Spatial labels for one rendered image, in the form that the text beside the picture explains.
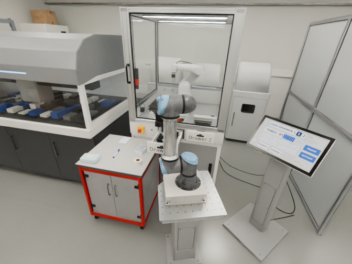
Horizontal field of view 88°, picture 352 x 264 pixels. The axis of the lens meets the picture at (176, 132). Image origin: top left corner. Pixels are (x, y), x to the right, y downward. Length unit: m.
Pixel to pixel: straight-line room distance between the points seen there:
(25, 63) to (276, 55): 4.56
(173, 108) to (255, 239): 1.63
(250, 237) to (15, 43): 2.92
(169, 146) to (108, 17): 4.83
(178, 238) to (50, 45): 2.01
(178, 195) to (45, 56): 1.66
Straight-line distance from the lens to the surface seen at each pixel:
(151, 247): 2.06
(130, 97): 1.96
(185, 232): 1.68
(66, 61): 1.95
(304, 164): 1.60
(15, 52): 2.35
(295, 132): 1.69
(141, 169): 1.62
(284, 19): 5.05
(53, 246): 2.32
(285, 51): 5.08
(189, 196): 1.30
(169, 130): 1.11
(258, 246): 2.20
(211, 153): 2.03
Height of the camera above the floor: 1.78
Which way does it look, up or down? 27 degrees down
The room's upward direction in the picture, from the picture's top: 2 degrees clockwise
